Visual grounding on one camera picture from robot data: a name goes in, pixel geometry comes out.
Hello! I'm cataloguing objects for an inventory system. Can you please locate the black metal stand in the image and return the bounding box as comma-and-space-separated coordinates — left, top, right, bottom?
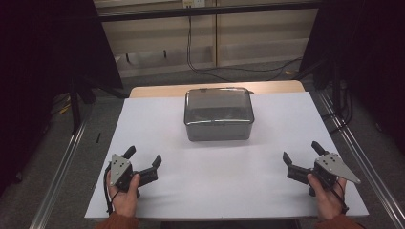
68, 75, 96, 135
313, 60, 344, 116

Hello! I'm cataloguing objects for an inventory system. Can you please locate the hand-held gripper black cable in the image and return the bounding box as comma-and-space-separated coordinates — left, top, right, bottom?
102, 163, 122, 215
313, 170, 350, 215

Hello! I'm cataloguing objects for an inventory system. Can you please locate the white wall socket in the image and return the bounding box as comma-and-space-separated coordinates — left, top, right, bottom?
181, 0, 206, 9

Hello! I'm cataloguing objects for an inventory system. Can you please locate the right hand-held gripper black cable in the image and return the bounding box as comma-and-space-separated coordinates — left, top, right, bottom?
313, 170, 350, 215

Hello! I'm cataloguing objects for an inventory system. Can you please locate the black curtain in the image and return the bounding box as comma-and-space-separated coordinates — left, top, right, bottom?
299, 0, 405, 155
0, 0, 124, 196

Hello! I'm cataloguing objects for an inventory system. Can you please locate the bundle of black cables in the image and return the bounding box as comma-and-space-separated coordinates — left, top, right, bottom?
321, 82, 354, 135

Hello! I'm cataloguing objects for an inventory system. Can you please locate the left hand-held gripper black cable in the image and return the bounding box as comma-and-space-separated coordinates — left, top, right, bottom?
102, 163, 122, 215

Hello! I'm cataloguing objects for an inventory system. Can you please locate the black horizontal bar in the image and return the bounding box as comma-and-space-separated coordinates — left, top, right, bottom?
98, 1, 323, 23

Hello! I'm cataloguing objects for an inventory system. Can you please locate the grey plastic lidded storage box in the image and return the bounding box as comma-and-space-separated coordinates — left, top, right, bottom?
183, 87, 256, 142

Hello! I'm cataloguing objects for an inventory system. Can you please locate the aluminium floor rail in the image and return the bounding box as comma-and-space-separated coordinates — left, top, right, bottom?
316, 90, 405, 229
29, 117, 92, 229

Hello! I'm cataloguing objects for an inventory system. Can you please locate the white table cover sheet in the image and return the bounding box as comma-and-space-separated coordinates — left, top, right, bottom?
84, 92, 370, 221

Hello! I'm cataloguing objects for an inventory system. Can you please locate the person's left hand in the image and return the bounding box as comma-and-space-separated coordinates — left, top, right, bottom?
106, 173, 142, 219

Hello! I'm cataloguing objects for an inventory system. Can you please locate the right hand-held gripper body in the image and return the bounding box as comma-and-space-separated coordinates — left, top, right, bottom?
312, 153, 362, 189

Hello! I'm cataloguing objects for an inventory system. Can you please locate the long black floor cable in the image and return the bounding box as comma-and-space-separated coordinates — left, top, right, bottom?
185, 15, 304, 82

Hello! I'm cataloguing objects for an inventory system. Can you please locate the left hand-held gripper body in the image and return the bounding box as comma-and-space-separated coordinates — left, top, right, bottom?
110, 154, 141, 193

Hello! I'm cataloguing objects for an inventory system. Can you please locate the person's right hand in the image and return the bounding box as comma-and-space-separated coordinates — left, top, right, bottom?
307, 173, 348, 221

